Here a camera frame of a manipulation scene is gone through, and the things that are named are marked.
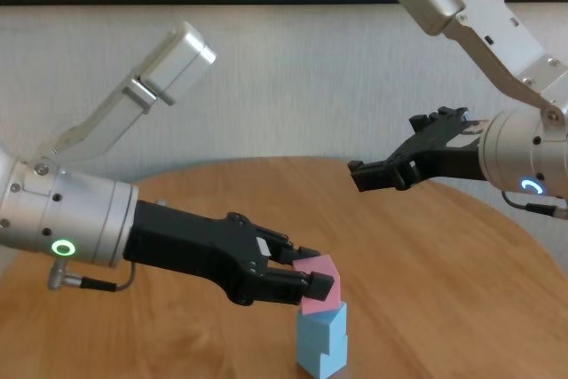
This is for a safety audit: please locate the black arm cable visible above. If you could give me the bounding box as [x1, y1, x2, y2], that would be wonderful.
[47, 260, 137, 294]
[500, 189, 568, 220]

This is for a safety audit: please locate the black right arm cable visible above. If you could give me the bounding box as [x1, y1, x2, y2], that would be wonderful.
[500, 189, 568, 220]

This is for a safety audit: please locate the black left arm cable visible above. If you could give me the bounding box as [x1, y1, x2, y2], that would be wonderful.
[47, 260, 137, 294]

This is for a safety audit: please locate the pink cube block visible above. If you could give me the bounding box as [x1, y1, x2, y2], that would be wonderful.
[293, 254, 343, 317]

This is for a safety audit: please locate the black wall rail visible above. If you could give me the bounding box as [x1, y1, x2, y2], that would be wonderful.
[0, 0, 568, 8]

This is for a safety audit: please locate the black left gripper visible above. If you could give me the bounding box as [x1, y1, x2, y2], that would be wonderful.
[122, 200, 335, 308]

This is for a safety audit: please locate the blue cube block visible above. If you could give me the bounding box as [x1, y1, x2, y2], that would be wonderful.
[295, 301, 349, 354]
[295, 333, 350, 379]

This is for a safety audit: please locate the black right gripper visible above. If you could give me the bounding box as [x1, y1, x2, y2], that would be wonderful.
[346, 106, 489, 194]

